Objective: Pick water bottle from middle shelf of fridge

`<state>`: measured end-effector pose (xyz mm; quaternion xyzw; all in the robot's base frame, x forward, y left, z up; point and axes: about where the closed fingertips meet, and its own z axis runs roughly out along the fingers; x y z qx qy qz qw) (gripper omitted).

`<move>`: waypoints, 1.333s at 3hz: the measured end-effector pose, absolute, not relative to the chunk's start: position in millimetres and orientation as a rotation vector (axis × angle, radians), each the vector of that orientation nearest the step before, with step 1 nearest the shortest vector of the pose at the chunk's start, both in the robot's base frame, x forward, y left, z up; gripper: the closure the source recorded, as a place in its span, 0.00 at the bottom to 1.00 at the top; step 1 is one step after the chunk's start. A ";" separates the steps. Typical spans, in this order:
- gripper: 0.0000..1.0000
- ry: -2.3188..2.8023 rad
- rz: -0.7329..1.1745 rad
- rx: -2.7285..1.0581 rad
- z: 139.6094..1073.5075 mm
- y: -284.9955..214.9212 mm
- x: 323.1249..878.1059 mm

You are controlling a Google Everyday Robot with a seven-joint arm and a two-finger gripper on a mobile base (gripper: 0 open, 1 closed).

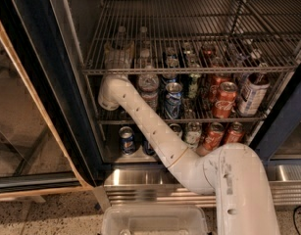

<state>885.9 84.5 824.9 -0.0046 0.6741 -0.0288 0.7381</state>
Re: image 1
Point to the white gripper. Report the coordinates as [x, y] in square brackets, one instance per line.
[118, 62]

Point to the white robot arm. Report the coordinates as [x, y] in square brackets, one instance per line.
[234, 172]

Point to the front clear water bottle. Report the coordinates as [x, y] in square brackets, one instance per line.
[147, 82]

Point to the blue Pepsi can middle shelf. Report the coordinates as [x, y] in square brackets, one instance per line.
[172, 100]

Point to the green soda can middle shelf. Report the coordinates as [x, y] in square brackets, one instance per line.
[192, 84]

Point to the glass fridge door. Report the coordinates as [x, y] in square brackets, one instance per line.
[47, 143]

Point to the stainless fridge base grille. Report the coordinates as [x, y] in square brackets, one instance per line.
[126, 186]

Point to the white labelled coffee bottle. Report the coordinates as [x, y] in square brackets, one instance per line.
[252, 93]

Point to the left Pepsi can bottom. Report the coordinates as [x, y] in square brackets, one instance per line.
[127, 140]

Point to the pepsi can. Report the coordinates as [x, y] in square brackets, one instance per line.
[147, 148]
[127, 140]

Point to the left white-green can bottom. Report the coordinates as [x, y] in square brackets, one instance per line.
[176, 128]

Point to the white-green can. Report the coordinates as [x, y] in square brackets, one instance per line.
[192, 134]
[176, 128]

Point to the rear red Coca-Cola can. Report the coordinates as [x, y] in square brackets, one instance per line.
[216, 78]

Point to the red coca-cola can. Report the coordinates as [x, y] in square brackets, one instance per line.
[225, 98]
[216, 78]

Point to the right Pepsi can bottom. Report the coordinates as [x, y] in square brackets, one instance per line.
[147, 148]

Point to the right white-green can bottom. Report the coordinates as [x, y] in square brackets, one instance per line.
[192, 134]

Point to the front red Coca-Cola can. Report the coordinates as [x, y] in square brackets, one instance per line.
[225, 98]

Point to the left red can bottom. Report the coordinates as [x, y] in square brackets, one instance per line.
[212, 140]

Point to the right red can bottom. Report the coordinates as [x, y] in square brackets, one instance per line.
[234, 133]

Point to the clear plastic bin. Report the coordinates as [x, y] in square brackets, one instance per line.
[154, 220]

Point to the middle wire fridge shelf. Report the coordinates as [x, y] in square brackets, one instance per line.
[158, 106]

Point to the wire fridge shelf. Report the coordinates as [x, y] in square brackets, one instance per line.
[158, 106]
[186, 35]

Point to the upper wire fridge shelf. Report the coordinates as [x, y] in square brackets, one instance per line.
[186, 35]

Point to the dark blue fridge frame post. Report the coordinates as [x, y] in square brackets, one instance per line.
[283, 118]

